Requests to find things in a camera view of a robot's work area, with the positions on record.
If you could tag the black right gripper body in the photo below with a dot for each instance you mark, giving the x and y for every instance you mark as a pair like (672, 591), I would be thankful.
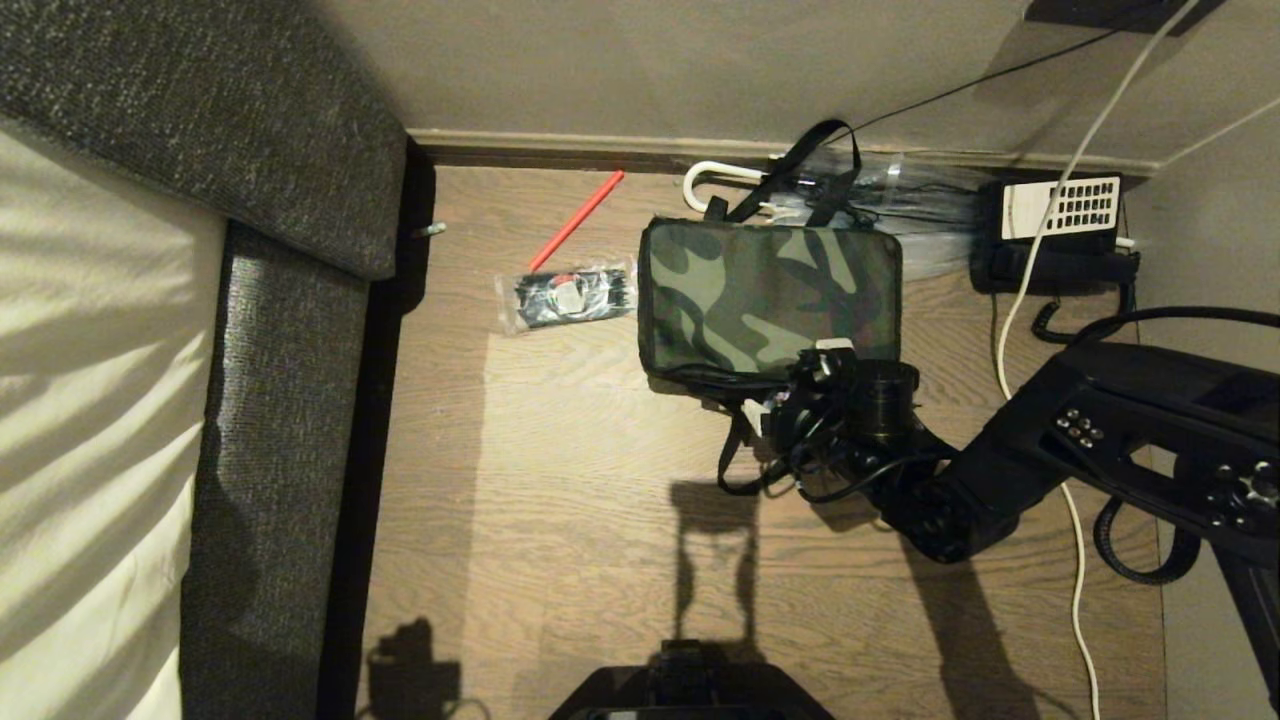
(888, 400)

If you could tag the camouflage fabric zip bag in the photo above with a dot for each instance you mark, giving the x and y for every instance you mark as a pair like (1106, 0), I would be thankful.
(740, 290)

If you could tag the grey fabric bed frame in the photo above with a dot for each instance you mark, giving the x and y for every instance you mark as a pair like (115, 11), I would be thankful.
(250, 120)

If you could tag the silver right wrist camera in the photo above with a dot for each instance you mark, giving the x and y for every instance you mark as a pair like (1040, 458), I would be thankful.
(835, 350)

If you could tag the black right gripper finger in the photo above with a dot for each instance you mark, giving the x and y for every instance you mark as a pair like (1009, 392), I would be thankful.
(785, 421)
(785, 396)

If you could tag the black telephone handset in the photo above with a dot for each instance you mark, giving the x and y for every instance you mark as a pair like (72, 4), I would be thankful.
(1070, 268)

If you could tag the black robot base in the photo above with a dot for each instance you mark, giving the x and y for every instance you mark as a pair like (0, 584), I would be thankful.
(690, 690)

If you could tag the white mattress sheet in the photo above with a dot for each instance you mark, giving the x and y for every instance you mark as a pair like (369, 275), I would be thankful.
(80, 400)

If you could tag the red thin stick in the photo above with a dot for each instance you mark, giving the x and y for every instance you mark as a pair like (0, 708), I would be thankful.
(577, 220)

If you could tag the beige skirting board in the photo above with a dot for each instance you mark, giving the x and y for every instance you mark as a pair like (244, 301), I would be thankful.
(550, 143)

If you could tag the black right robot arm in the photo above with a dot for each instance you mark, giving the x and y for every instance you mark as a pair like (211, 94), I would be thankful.
(1150, 420)

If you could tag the small metal pin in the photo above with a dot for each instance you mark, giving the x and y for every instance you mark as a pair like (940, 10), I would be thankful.
(434, 230)

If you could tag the black wall socket plate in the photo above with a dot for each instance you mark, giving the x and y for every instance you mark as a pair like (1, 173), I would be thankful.
(1100, 12)

